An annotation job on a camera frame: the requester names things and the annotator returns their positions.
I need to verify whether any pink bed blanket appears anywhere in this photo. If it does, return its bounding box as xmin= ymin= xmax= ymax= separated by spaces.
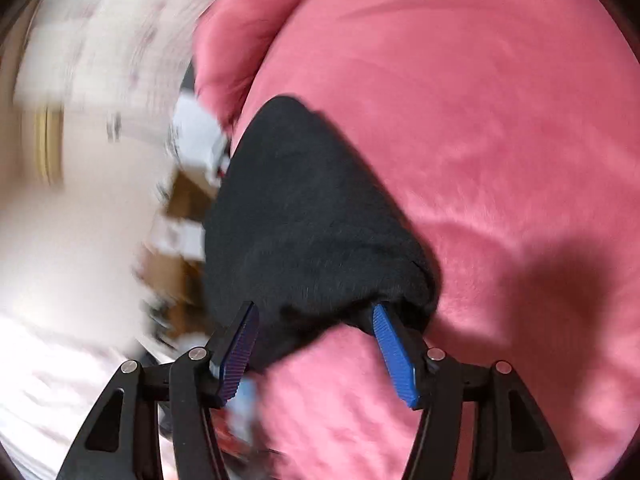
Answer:
xmin=239 ymin=0 xmax=639 ymax=479

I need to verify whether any wooden white desk cabinet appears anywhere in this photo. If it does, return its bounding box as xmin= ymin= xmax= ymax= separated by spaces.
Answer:
xmin=134 ymin=167 xmax=218 ymax=340

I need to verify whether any white bedside table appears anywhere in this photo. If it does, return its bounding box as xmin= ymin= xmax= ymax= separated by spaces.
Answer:
xmin=166 ymin=91 xmax=229 ymax=183

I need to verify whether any black knit garment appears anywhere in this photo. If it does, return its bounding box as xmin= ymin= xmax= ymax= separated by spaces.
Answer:
xmin=203 ymin=96 xmax=439 ymax=372

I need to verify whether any wall air conditioner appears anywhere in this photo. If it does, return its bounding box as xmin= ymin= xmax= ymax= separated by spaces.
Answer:
xmin=35 ymin=106 xmax=64 ymax=186

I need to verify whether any patterned curtain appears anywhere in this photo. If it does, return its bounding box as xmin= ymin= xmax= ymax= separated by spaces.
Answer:
xmin=14 ymin=0 xmax=214 ymax=127

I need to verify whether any large pink pillow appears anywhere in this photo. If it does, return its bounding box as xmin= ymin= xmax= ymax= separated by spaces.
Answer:
xmin=193 ymin=0 xmax=303 ymax=132

